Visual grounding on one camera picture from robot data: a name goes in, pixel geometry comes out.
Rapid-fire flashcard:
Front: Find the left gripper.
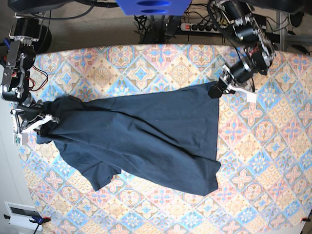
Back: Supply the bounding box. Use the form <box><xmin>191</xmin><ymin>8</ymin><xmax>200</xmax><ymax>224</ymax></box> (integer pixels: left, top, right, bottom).
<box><xmin>208</xmin><ymin>58</ymin><xmax>257</xmax><ymax>98</ymax></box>

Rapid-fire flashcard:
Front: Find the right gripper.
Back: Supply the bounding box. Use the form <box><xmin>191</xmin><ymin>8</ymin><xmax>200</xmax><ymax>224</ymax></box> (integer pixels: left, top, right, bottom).
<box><xmin>11</xmin><ymin>103</ymin><xmax>59</xmax><ymax>134</ymax></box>

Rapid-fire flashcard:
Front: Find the dark navy t-shirt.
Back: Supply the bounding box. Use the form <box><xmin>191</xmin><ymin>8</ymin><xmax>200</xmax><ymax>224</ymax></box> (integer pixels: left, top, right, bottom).
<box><xmin>37</xmin><ymin>83</ymin><xmax>220</xmax><ymax>196</ymax></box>

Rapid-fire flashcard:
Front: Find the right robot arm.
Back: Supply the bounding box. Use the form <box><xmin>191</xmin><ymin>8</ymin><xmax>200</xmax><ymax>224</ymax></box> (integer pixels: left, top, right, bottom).
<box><xmin>0</xmin><ymin>15</ymin><xmax>59</xmax><ymax>134</ymax></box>

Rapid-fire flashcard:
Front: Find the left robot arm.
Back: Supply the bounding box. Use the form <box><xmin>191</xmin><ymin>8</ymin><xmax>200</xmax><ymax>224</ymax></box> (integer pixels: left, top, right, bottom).
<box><xmin>207</xmin><ymin>0</ymin><xmax>276</xmax><ymax>102</ymax></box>

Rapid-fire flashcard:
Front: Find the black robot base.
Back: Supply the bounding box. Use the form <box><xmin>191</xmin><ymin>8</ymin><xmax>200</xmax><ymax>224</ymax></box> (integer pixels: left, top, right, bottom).
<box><xmin>243</xmin><ymin>0</ymin><xmax>312</xmax><ymax>15</ymax></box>
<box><xmin>7</xmin><ymin>0</ymin><xmax>72</xmax><ymax>14</ymax></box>

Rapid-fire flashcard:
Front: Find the white power strip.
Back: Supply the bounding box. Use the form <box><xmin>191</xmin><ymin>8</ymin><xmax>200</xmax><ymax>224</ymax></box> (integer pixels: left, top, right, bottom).
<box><xmin>180</xmin><ymin>23</ymin><xmax>219</xmax><ymax>34</ymax></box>

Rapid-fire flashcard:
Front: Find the patterned colourful tablecloth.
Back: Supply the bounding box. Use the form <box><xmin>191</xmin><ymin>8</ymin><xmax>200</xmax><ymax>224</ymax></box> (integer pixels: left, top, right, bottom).
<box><xmin>19</xmin><ymin>44</ymin><xmax>312</xmax><ymax>234</ymax></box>

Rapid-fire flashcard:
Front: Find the black round stool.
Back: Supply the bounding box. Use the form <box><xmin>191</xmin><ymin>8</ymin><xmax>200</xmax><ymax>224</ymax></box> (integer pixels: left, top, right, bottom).
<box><xmin>33</xmin><ymin>25</ymin><xmax>52</xmax><ymax>54</ymax></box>

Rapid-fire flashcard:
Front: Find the blue orange clamp lower left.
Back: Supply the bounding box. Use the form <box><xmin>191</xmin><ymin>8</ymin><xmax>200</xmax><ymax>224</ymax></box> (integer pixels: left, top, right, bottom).
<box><xmin>3</xmin><ymin>214</ymin><xmax>51</xmax><ymax>234</ymax></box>

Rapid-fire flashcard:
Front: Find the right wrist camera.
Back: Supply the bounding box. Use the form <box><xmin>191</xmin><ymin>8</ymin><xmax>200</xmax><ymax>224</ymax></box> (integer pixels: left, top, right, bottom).
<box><xmin>13</xmin><ymin>133</ymin><xmax>28</xmax><ymax>145</ymax></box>

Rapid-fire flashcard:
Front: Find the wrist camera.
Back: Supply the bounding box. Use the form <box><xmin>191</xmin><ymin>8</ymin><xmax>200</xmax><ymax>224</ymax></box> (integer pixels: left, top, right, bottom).
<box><xmin>13</xmin><ymin>133</ymin><xmax>28</xmax><ymax>145</ymax></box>
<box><xmin>246</xmin><ymin>93</ymin><xmax>257</xmax><ymax>103</ymax></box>

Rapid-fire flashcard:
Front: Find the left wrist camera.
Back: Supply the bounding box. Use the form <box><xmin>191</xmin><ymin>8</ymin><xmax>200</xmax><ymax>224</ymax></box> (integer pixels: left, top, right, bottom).
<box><xmin>246</xmin><ymin>93</ymin><xmax>257</xmax><ymax>103</ymax></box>

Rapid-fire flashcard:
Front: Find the white wall outlet box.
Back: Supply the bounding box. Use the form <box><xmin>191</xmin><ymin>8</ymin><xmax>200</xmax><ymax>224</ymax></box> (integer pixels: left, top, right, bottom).
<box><xmin>4</xmin><ymin>201</ymin><xmax>39</xmax><ymax>230</ymax></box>

